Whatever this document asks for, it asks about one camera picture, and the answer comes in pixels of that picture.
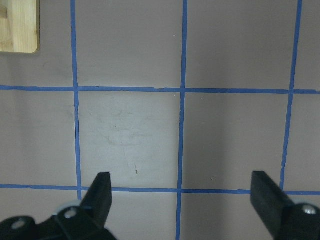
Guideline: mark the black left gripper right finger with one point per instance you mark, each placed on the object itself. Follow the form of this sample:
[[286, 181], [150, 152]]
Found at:
[[270, 203]]

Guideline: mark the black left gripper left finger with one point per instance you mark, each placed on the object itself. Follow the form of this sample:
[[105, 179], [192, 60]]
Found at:
[[98, 200]]

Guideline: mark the wooden cup rack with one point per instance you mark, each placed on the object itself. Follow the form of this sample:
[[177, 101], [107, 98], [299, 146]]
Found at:
[[19, 26]]

